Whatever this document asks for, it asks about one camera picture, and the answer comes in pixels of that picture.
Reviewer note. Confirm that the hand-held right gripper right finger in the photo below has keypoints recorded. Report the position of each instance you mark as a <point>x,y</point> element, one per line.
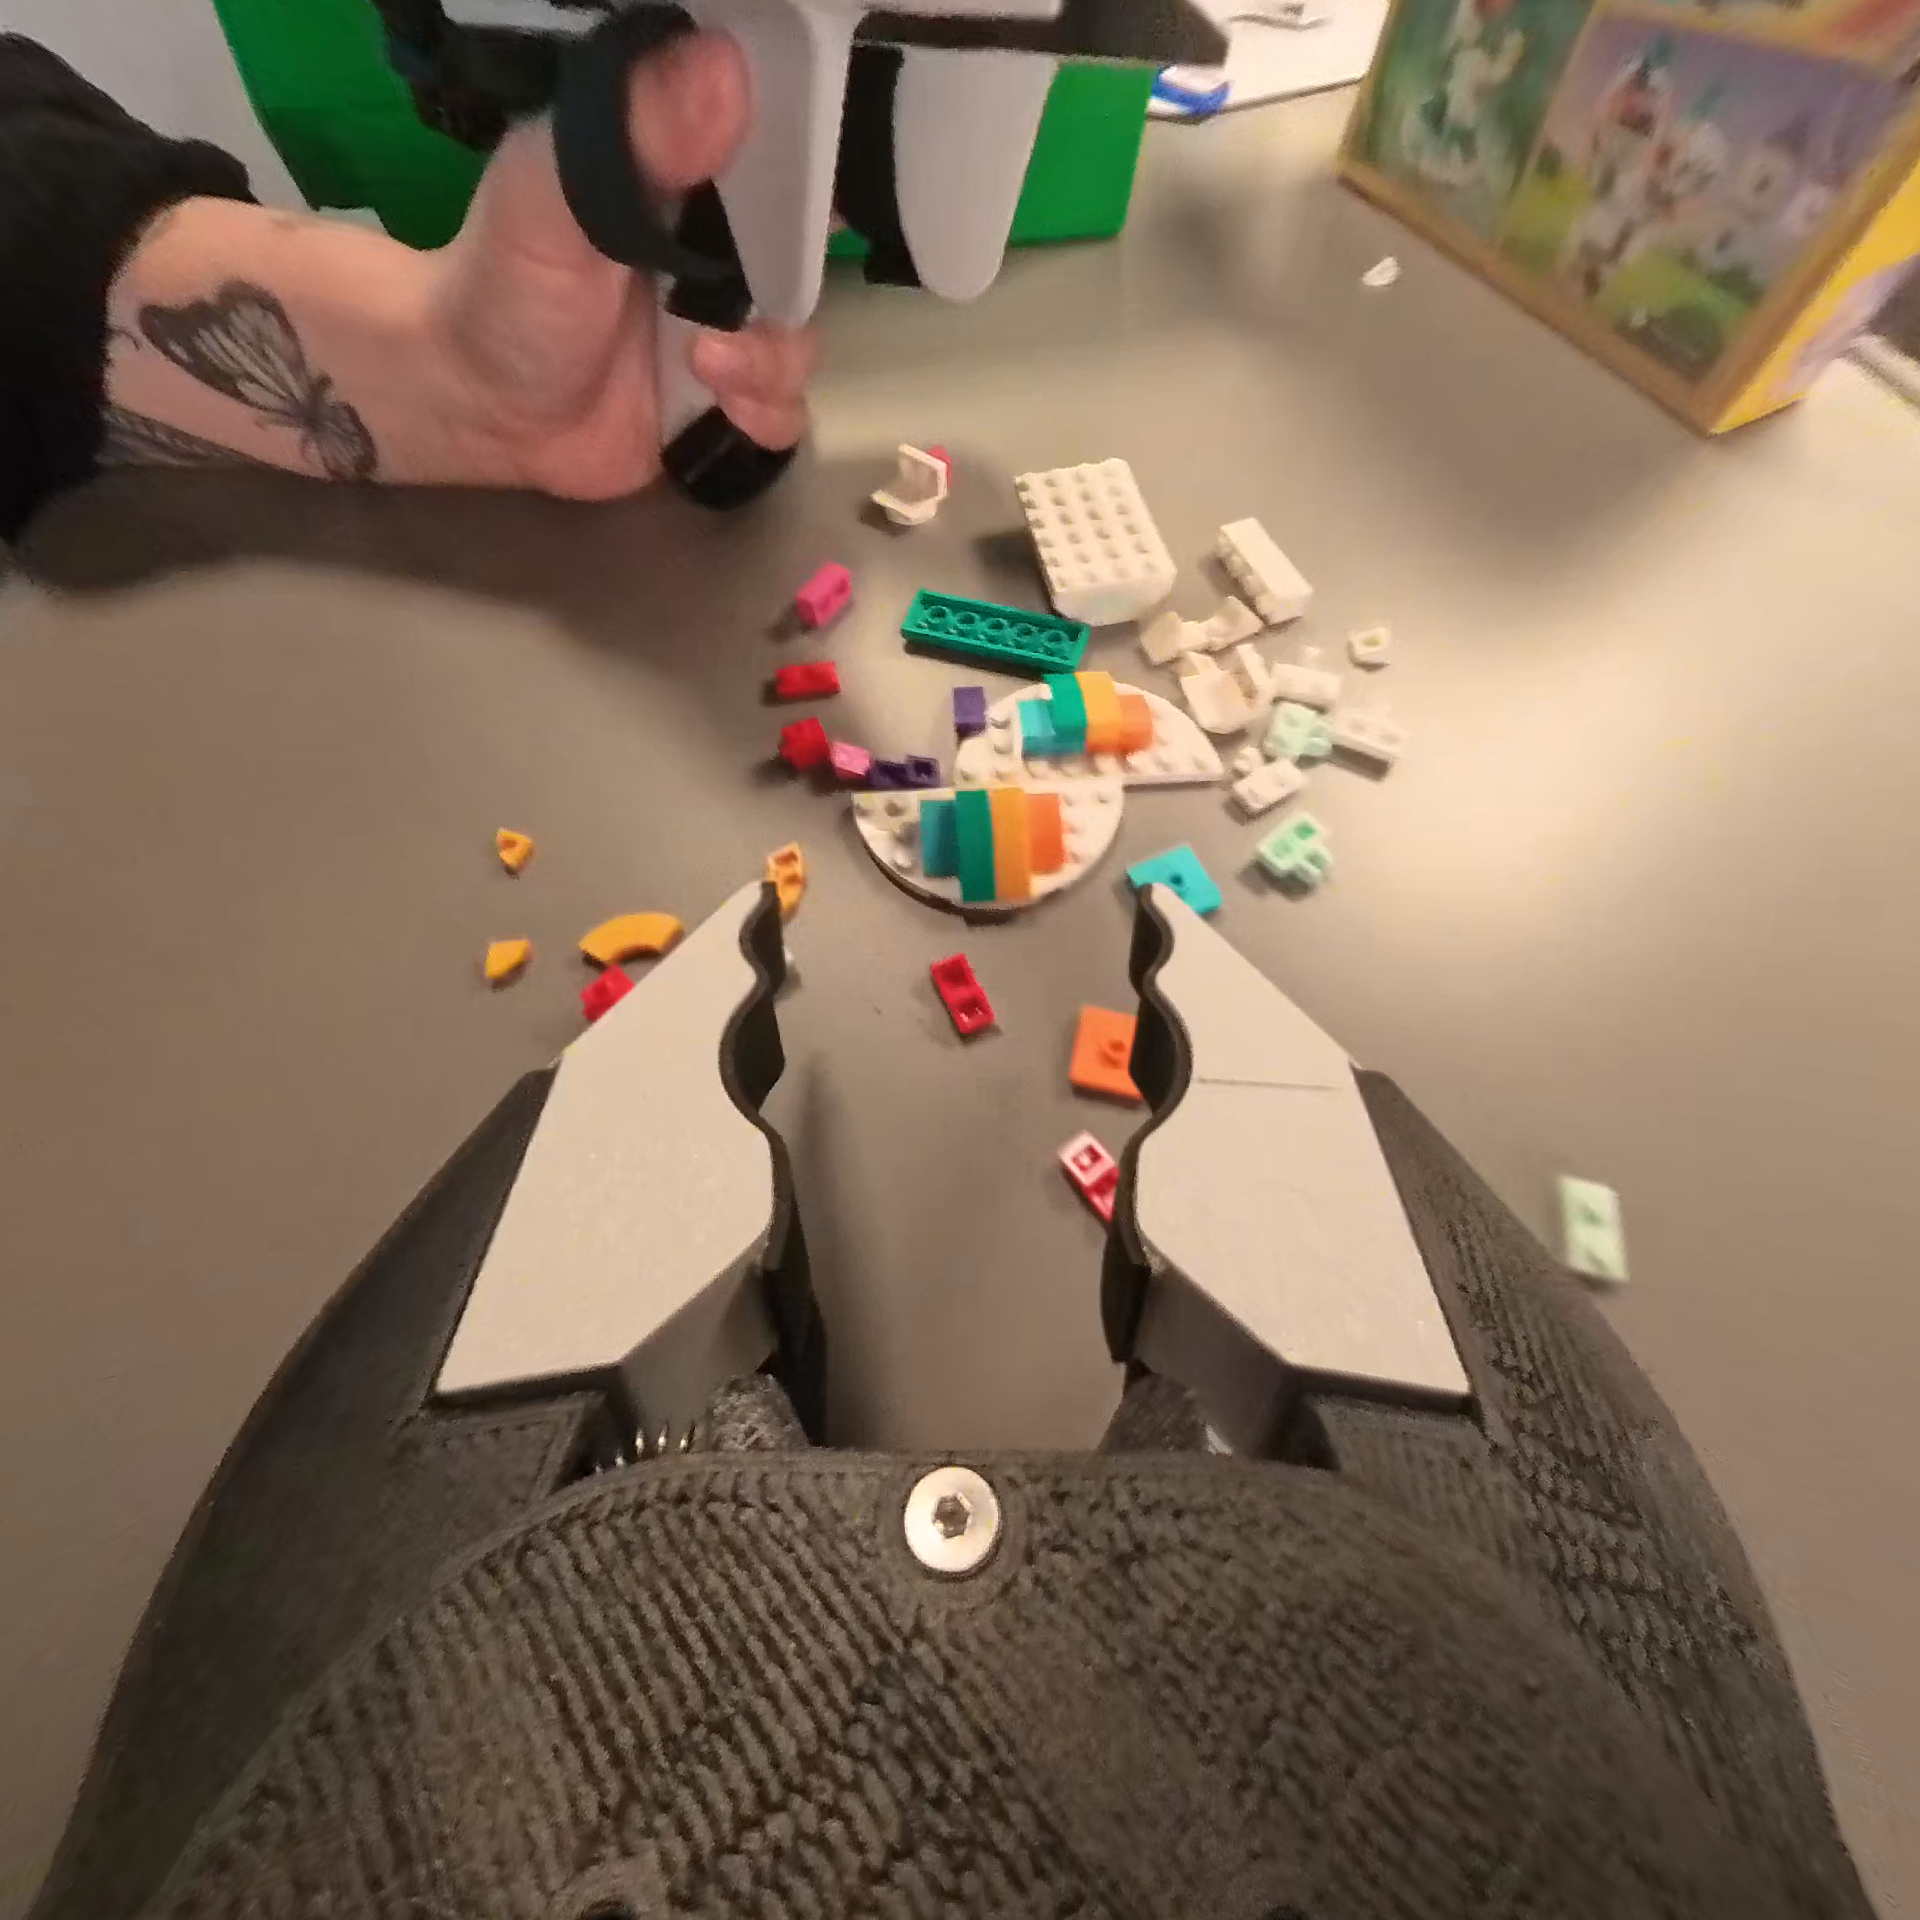
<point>1290,1231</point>

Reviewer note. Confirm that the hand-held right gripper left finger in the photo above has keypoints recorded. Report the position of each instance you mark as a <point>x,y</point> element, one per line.
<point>629,1200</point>

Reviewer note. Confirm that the orange square lego plate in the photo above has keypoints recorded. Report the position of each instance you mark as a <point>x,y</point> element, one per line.
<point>1108,1051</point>

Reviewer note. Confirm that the large white lego brick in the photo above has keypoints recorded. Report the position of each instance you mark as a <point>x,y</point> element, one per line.
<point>1095,539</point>

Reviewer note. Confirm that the rainbow lego plate assembly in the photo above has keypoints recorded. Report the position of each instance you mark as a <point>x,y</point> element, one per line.
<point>983,849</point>
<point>1079,720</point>

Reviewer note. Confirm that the long teal lego plate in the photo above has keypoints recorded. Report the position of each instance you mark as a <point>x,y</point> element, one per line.
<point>995,629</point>

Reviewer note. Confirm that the bright red lego brick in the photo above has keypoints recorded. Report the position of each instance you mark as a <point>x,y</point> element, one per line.
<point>608,992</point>

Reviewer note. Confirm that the pinkish red lego plate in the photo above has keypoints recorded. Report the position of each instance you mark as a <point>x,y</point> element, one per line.
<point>1091,1170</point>

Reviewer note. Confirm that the orange arc lego piece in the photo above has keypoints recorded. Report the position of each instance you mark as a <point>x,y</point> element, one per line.
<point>629,937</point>

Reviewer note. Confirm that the large mint lego plate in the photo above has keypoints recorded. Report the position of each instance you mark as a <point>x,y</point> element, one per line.
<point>1589,1231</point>

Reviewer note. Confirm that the white and pink lego piece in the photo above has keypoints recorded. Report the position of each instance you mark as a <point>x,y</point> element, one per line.
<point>908,488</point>

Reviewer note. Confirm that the orange curved lego piece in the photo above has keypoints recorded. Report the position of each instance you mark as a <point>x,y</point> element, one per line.
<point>787,879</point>

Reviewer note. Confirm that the small mint lego piece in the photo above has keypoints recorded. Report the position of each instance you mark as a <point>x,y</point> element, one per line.
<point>1290,851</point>
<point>1300,729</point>

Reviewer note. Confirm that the pink lego brick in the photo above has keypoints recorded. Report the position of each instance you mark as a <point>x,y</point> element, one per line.
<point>827,594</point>

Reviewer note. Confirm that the dark red lego brick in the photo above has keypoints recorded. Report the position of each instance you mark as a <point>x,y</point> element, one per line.
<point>806,743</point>

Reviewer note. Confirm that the small magenta lego piece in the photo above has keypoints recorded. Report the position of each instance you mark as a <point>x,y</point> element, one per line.
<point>854,762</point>

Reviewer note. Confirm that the dark red lego plate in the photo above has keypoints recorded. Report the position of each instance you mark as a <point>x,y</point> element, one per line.
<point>806,681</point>

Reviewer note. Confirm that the small purple lego piece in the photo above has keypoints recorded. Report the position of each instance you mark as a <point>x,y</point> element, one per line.
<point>907,770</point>
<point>971,710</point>

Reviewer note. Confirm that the long white lego brick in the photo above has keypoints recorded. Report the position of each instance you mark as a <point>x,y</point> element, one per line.
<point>1262,569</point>

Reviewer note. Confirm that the yellow lego set box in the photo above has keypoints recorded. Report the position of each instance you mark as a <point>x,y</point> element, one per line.
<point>1651,194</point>

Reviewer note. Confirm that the person's left hand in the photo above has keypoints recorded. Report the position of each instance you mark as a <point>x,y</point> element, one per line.
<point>525,360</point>

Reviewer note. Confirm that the orange smooth wedge piece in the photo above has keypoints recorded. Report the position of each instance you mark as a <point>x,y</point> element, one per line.
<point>508,962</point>

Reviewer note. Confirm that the orange studded wedge piece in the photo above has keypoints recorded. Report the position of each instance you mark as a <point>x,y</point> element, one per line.
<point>516,849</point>

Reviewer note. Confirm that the small blue object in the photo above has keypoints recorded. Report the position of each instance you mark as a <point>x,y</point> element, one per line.
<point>1189,93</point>

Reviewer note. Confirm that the green plastic bin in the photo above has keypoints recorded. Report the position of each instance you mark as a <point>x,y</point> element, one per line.
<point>347,149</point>

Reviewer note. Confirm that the pile of small white pieces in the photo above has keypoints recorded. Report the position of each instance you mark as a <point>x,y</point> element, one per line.
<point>1215,690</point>

